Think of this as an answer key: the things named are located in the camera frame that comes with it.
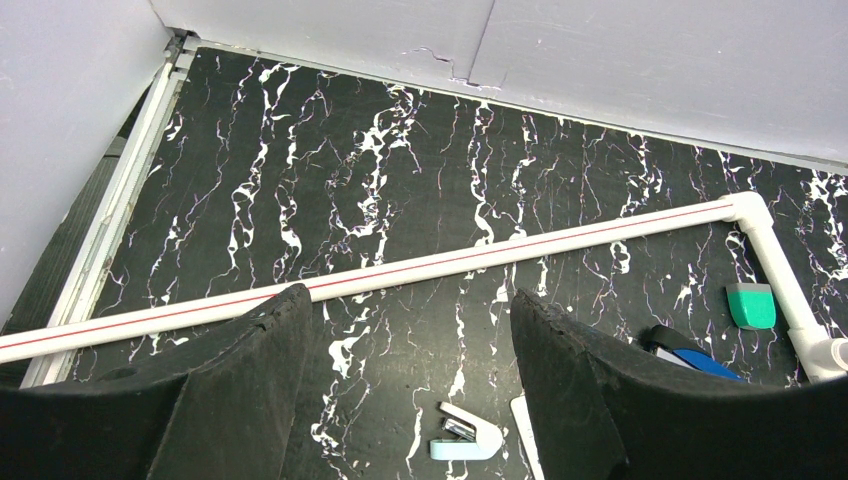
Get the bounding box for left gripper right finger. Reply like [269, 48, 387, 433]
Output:
[510, 290, 847, 479]

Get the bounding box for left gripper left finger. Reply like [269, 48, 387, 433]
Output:
[1, 284, 315, 479]

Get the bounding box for white PVC pipe frame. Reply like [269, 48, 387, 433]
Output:
[1, 191, 847, 382]

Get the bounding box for white barcode label tag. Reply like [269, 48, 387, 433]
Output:
[510, 395, 545, 480]

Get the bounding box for blue stapler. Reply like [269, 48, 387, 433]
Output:
[640, 324, 743, 382]

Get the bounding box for small white teal clip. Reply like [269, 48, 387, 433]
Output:
[429, 402, 504, 461]

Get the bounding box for teal green eraser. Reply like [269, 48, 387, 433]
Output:
[725, 283, 777, 330]

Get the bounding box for aluminium frame rail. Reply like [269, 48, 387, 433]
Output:
[19, 33, 200, 389]

